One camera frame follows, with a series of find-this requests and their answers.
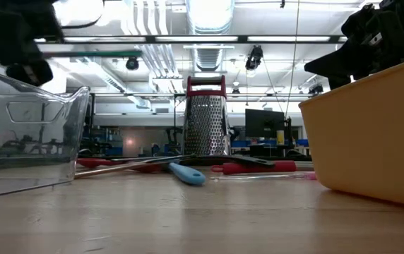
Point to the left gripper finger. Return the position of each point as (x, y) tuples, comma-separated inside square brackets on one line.
[(20, 72), (43, 73)]

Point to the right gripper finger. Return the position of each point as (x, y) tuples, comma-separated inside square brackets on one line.
[(339, 82), (343, 61)]

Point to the yellow plastic bin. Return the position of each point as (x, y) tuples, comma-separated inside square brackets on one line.
[(371, 141)]

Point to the clear plastic bin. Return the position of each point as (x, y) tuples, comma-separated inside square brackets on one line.
[(29, 148)]

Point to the red plastic spoon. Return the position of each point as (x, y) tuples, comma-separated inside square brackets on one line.
[(92, 162)]

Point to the blue plastic spoon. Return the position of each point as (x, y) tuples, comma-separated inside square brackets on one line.
[(191, 175)]

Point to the black background robot arm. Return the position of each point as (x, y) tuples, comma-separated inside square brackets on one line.
[(173, 132)]

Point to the black ceiling spotlight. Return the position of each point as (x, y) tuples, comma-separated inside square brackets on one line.
[(132, 63), (315, 89), (254, 58)]

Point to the yellow cylinder container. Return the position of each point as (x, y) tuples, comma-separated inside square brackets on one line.
[(280, 137)]

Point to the black computer monitor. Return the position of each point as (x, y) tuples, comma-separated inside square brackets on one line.
[(263, 123)]

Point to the thin black horizontal rail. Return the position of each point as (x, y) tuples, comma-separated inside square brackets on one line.
[(145, 95)]

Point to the black overhead frame bar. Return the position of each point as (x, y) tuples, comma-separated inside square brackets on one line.
[(241, 39)]

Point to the silver ceiling air duct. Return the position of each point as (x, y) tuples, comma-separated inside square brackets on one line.
[(205, 21)]

